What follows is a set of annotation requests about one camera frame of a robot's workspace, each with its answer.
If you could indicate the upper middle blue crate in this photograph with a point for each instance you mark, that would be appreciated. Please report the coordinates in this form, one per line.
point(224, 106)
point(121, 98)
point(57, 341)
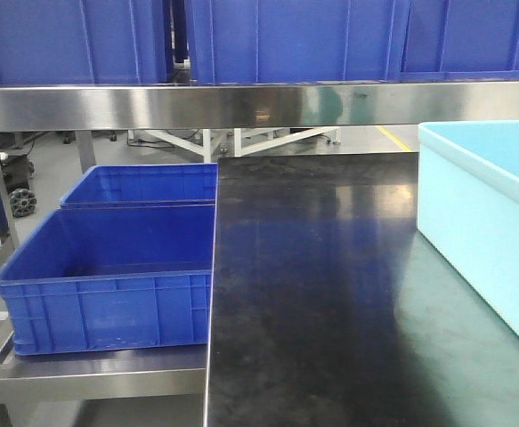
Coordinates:
point(262, 42)

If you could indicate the black wheeled cart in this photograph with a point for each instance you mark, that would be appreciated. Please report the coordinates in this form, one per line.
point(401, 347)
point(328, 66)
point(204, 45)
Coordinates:
point(17, 171)

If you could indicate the upper left blue crate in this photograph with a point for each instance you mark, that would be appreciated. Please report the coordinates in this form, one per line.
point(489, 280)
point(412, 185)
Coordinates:
point(84, 42)

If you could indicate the near blue plastic bin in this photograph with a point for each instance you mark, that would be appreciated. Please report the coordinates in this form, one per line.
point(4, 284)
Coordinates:
point(112, 279)

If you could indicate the steel shelf rack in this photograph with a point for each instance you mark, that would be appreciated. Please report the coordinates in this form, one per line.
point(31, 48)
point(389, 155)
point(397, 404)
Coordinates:
point(97, 107)

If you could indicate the black rubber table mat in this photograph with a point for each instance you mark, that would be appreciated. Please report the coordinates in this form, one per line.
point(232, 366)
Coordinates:
point(330, 309)

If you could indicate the blue crate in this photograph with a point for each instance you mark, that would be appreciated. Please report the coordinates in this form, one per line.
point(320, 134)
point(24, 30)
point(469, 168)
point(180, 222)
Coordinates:
point(262, 42)
point(461, 40)
point(84, 42)

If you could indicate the far blue plastic bin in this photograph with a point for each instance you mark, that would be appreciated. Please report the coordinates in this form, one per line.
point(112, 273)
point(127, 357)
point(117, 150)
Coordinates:
point(106, 186)

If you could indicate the upper right blue crate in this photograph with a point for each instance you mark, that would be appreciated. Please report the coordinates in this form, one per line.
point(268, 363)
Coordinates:
point(461, 40)

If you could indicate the blue plastic bin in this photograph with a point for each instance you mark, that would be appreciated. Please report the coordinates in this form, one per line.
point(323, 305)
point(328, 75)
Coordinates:
point(112, 279)
point(106, 186)

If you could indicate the white metal frame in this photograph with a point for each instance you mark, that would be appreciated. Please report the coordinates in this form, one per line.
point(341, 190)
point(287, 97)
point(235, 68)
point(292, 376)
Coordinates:
point(205, 142)

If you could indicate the light blue foam box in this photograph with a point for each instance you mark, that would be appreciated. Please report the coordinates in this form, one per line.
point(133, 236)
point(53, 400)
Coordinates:
point(468, 205)

